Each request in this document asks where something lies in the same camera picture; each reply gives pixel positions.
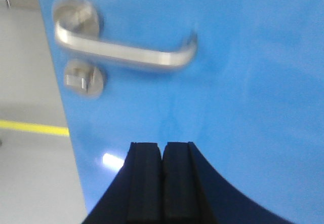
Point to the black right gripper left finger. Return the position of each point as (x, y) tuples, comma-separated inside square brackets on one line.
[(135, 194)]

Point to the silver door lever handle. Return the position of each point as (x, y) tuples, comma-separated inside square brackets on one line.
[(77, 28)]

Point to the silver door lock thumbturn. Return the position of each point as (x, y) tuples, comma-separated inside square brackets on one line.
[(84, 78)]

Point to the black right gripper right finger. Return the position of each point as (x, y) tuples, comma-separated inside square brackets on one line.
[(194, 192)]

